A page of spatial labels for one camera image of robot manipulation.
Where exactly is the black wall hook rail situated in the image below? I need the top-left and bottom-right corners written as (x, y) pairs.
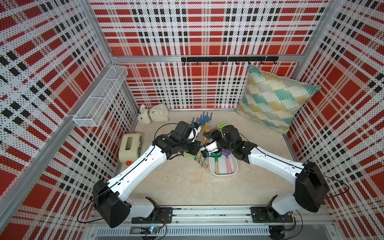
top-left (181, 56), bottom-right (279, 63)

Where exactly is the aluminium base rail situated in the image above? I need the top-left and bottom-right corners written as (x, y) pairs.
top-left (86, 204), bottom-right (334, 238)

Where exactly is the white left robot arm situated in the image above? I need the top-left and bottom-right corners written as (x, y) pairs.
top-left (93, 121), bottom-right (201, 228)

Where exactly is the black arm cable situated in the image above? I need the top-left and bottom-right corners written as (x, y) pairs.
top-left (76, 122), bottom-right (181, 224)
top-left (209, 127), bottom-right (350, 199)

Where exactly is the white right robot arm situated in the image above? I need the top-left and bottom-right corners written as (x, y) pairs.
top-left (201, 125), bottom-right (330, 217)

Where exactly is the white plastic storage box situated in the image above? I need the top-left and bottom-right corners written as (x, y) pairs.
top-left (208, 154), bottom-right (239, 177)

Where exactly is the dark green rake wooden handle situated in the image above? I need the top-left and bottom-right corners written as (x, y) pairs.
top-left (210, 152), bottom-right (222, 175)

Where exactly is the white wire wall basket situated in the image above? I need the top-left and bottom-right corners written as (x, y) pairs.
top-left (73, 66), bottom-right (128, 127)

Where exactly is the purple rake pink handle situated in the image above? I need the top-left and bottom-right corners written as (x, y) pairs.
top-left (222, 150), bottom-right (232, 174)

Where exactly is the cream toy radio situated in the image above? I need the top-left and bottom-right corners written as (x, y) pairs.
top-left (119, 132), bottom-right (143, 166)

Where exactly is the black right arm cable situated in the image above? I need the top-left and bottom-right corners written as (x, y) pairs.
top-left (209, 127), bottom-right (350, 199)

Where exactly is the teal yellow patterned pillow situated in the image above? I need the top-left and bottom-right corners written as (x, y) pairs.
top-left (237, 65), bottom-right (322, 134)

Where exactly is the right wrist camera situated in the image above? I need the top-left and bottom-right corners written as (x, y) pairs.
top-left (205, 141), bottom-right (221, 154)

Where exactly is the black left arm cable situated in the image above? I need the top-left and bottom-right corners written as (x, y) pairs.
top-left (76, 122), bottom-right (181, 224)

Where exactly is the white plush dog toy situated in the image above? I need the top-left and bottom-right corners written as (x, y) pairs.
top-left (138, 104), bottom-right (170, 125)

